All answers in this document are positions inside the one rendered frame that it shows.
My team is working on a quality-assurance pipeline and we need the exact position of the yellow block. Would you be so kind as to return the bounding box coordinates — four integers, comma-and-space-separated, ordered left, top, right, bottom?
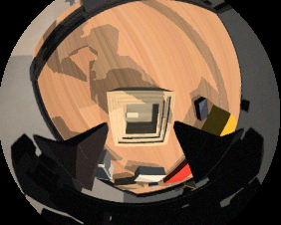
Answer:
201, 106, 236, 136

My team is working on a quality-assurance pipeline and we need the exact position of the red flat slab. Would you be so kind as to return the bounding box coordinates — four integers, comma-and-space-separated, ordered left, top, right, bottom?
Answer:
162, 159, 191, 183

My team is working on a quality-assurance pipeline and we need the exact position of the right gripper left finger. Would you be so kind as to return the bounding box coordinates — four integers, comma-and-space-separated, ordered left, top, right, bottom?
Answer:
32, 122, 109, 191

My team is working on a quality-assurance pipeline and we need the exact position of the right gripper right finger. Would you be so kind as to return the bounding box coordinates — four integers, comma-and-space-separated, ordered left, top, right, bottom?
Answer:
172, 121, 244, 184

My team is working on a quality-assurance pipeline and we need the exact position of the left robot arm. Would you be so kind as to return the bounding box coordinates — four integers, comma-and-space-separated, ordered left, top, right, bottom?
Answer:
175, 187, 194, 211

